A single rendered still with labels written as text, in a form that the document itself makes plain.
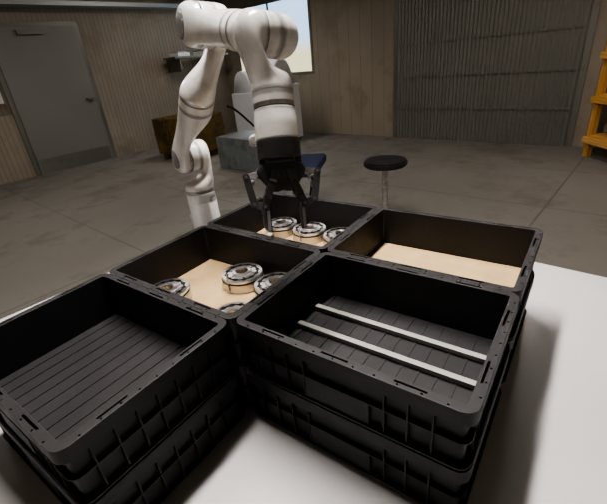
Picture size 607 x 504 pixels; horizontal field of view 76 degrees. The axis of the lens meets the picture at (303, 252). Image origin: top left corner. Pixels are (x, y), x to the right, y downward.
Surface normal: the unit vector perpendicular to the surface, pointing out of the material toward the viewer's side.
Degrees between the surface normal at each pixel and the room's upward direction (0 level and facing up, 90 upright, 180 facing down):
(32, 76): 90
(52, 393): 0
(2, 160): 90
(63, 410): 0
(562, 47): 90
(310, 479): 0
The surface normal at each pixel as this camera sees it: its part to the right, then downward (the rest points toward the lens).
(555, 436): -0.09, -0.89
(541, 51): -0.65, 0.39
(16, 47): 0.75, 0.23
